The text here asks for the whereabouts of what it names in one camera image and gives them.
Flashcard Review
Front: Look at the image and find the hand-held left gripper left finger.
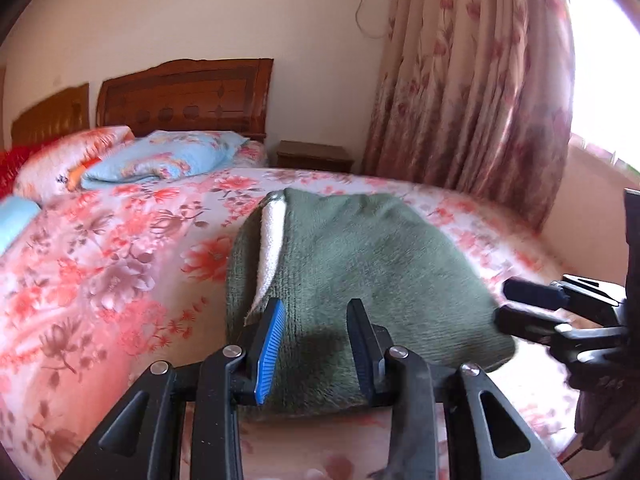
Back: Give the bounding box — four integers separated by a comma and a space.
57, 298, 286, 480

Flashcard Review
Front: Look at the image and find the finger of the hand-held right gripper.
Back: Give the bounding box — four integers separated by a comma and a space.
494, 305, 628, 357
502, 275, 628, 311

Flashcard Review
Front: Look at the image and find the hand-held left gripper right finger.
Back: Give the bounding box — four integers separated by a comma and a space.
346, 298, 571, 480

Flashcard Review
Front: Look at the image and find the green fleece garment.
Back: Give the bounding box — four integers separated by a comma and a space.
225, 187, 517, 416

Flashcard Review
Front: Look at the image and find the pink floral bed sheet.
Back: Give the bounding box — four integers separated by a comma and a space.
0, 140, 591, 480

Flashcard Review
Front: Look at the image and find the wooden nightstand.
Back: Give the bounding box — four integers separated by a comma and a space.
276, 140, 355, 173

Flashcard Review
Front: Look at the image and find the pink floral curtain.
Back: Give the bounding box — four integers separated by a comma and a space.
361, 0, 576, 233

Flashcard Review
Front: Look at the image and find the bright window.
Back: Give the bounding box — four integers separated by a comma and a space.
562, 0, 640, 181

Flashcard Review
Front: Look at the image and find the blue floral pillow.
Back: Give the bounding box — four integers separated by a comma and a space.
80, 130, 251, 191

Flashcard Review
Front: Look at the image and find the carved wooden headboard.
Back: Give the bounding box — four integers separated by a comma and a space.
96, 58, 275, 142

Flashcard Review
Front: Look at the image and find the light blue cloth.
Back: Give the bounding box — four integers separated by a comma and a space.
0, 196, 42, 256

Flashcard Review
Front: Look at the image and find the pink floral pillow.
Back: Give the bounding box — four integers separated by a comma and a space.
12, 126, 136, 203

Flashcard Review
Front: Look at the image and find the plain wooden headboard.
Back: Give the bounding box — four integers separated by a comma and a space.
10, 83, 91, 151

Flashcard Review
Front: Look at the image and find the red blanket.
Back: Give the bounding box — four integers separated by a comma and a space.
0, 145, 38, 191

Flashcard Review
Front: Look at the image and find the black cable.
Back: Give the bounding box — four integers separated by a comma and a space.
559, 437, 616, 466

